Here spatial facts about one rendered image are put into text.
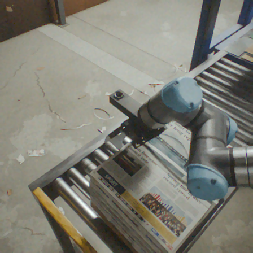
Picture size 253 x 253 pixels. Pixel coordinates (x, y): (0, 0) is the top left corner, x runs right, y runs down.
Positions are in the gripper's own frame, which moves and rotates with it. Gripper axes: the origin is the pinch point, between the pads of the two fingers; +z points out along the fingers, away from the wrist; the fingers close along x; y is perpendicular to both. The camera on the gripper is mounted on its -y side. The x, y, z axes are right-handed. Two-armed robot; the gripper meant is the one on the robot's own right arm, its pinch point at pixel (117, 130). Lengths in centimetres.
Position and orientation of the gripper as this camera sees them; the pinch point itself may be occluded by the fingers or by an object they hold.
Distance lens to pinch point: 84.5
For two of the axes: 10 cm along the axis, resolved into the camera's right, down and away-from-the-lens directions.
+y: 5.7, 8.2, 0.0
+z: -4.0, 2.8, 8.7
